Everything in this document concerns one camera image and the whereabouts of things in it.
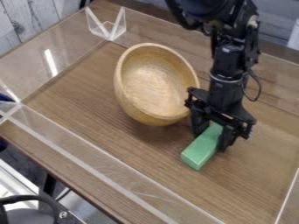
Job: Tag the brown wooden bowl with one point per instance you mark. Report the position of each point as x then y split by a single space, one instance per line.
151 79

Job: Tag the clear acrylic enclosure wall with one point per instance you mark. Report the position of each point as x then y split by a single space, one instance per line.
120 164

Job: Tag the black table leg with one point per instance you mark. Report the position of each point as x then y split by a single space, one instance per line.
49 184

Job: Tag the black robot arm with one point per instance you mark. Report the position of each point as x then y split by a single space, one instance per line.
228 21

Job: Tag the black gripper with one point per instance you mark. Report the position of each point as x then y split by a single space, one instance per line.
219 105

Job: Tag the green rectangular block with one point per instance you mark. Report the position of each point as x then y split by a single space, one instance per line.
201 148

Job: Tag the black metal bracket with screw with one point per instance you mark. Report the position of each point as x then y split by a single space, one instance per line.
65 215

